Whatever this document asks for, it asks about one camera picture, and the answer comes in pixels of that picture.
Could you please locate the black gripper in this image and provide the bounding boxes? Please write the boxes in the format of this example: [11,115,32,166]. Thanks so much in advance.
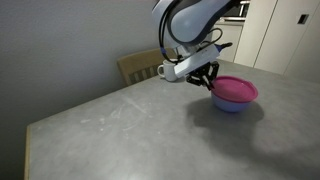
[185,60,221,92]

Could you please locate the pink round plate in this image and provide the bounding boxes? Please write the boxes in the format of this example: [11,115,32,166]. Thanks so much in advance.
[210,75,259,104]

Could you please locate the blue bowl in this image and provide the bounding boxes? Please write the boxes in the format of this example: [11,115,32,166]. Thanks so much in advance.
[210,91,253,114]

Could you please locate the white mug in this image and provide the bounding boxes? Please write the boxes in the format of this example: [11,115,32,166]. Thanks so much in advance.
[156,59,184,83]

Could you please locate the white kitchen counter unit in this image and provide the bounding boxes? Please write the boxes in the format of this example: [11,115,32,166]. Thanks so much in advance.
[209,19,246,63]

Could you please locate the wooden chair with solid backrest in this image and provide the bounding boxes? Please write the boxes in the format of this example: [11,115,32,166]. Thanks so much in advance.
[116,47,178,88]

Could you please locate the dark built-in oven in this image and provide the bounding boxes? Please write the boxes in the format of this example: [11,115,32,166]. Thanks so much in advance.
[221,0,251,20]

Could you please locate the white tall cabinet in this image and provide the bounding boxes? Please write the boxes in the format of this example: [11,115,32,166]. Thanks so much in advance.
[233,0,320,84]

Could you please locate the light grey wrist camera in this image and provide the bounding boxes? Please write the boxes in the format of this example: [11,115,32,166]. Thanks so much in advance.
[172,44,222,80]

